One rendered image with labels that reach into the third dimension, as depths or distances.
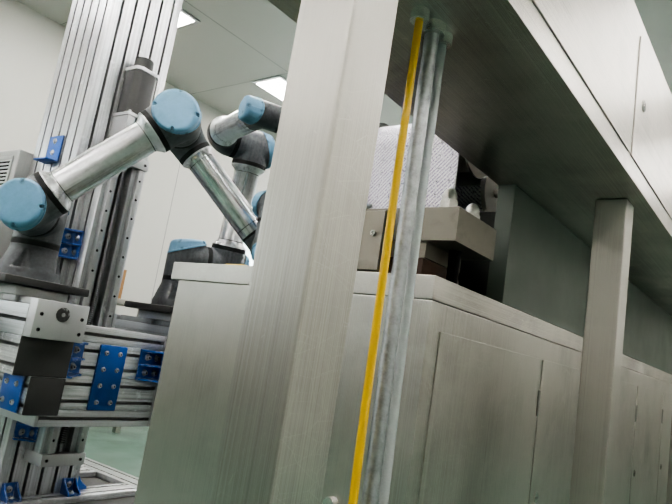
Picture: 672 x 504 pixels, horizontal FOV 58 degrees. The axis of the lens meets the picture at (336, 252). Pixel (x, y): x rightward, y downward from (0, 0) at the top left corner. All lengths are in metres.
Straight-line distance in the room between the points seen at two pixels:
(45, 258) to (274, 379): 1.31
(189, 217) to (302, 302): 5.16
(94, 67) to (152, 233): 3.39
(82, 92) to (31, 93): 2.87
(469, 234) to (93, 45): 1.43
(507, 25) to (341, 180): 0.35
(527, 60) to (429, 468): 0.61
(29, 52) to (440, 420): 4.39
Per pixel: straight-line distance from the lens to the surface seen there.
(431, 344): 0.97
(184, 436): 1.30
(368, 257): 1.09
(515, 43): 0.78
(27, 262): 1.69
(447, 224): 1.05
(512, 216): 1.25
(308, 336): 0.44
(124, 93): 2.05
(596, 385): 1.27
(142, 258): 5.30
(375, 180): 1.41
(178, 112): 1.58
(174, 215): 5.49
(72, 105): 2.10
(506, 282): 1.23
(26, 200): 1.57
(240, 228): 1.68
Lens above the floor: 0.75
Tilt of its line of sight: 10 degrees up
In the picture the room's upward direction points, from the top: 9 degrees clockwise
